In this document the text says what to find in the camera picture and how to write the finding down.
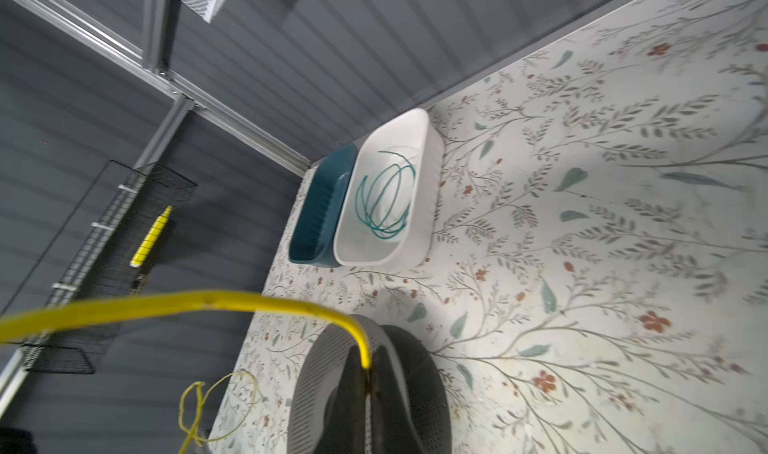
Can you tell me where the grey perforated cable spool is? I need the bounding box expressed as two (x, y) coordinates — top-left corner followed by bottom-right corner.
(287, 316), (452, 453)

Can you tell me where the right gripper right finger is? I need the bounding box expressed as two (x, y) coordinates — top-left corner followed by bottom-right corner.
(370, 357), (424, 454)

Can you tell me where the teal plastic bin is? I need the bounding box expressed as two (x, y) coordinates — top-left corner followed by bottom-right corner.
(289, 145), (358, 268)

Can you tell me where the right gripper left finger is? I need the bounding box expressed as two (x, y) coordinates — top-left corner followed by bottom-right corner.
(314, 348), (367, 454)

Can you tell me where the black wire wall basket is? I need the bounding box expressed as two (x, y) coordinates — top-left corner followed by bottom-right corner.
(19, 161), (197, 375)

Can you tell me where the yellow marker pen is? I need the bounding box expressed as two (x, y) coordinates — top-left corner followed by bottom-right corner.
(130, 206), (173, 269)

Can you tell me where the white plastic bin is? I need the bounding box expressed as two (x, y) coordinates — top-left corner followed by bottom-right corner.
(333, 109), (444, 272)

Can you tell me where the green cable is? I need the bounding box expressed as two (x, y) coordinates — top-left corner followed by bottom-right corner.
(353, 150), (418, 240)

